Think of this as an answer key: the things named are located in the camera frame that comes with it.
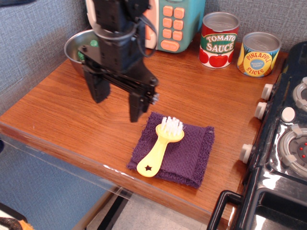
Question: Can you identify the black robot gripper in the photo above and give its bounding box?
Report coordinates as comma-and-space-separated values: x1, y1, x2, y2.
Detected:
78, 20, 159, 123

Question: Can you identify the yellow toy dish brush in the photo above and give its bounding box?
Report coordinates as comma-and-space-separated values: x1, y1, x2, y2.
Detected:
137, 116, 185, 177

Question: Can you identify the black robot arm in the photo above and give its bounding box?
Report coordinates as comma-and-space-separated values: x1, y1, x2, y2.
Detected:
78, 0, 158, 122

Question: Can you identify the green toy broccoli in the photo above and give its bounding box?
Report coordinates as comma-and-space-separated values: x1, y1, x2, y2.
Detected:
78, 40, 99, 61

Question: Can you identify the silver metal bowl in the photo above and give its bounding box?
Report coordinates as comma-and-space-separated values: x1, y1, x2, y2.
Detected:
64, 29, 98, 77

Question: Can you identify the teal toy microwave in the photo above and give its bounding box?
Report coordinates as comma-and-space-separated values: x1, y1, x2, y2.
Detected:
86, 0, 205, 53

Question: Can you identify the purple folded cloth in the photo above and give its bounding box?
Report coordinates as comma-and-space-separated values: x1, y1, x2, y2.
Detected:
127, 112, 215, 189

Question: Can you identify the tomato sauce can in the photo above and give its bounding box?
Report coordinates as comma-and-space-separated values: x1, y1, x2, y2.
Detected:
199, 11, 240, 69

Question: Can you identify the pineapple slices can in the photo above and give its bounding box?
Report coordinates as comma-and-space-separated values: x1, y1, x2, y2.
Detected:
237, 32, 282, 78

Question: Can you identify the orange furry object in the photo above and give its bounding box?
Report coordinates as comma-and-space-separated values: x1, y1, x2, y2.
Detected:
0, 217, 34, 230

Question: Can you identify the black toy stove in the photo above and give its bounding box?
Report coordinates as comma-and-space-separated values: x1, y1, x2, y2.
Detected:
208, 42, 307, 230

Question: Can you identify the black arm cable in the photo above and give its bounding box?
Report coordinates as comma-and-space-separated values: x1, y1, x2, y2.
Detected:
136, 14, 159, 58

